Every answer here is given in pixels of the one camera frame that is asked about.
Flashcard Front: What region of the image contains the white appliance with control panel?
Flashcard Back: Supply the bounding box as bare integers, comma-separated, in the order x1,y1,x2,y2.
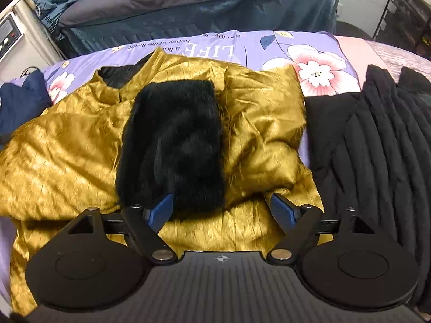
1,0,64,82

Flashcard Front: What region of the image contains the black wire shelf rack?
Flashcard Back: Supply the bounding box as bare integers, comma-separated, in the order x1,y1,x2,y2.
373,0,430,60

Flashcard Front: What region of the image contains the navy blue folded garment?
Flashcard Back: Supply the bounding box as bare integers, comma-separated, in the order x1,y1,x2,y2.
1,69,53,146

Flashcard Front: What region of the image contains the purple floral bed sheet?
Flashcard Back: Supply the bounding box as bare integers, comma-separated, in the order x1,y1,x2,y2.
0,30,361,307

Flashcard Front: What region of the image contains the gold satin padded jacket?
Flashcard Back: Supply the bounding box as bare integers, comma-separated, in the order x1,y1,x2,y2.
1,50,322,315

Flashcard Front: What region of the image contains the black quilted jacket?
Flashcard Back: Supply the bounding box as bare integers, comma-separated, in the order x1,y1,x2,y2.
305,66,430,313

